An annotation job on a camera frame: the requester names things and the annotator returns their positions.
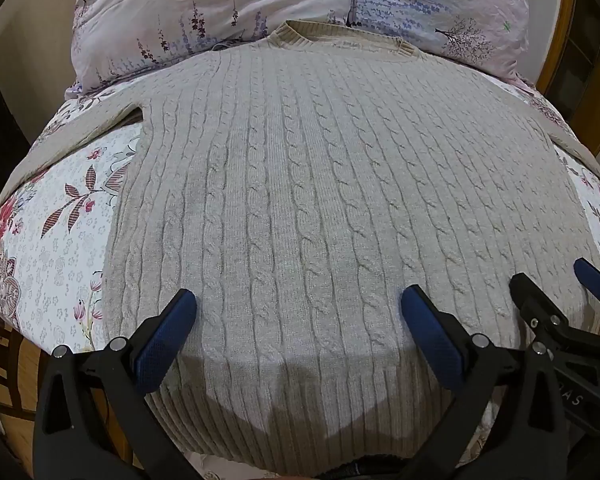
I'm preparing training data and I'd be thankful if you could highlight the pink floral pillow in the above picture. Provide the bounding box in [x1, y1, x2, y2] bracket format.
[64, 0, 358, 102]
[349, 0, 537, 86]

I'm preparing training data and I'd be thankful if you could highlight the wooden bed frame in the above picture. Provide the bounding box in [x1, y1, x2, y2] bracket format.
[534, 0, 600, 161]

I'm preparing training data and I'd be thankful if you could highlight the beige cable knit sweater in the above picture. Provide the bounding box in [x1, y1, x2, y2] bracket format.
[0, 20, 600, 480]

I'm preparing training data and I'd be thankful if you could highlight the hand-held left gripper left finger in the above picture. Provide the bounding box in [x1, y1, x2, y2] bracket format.
[32, 287, 198, 480]

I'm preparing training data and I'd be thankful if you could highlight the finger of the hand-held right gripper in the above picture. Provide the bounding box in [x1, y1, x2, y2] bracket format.
[509, 271, 571, 333]
[573, 257, 600, 307]

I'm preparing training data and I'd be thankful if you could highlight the white floral bed sheet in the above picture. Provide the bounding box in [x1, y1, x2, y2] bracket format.
[0, 77, 600, 480]

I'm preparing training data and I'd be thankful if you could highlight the pink floral pillow upper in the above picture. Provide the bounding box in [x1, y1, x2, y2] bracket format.
[349, 0, 537, 86]

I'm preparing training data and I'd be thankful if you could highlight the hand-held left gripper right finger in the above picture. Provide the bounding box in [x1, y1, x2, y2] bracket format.
[400, 284, 567, 480]

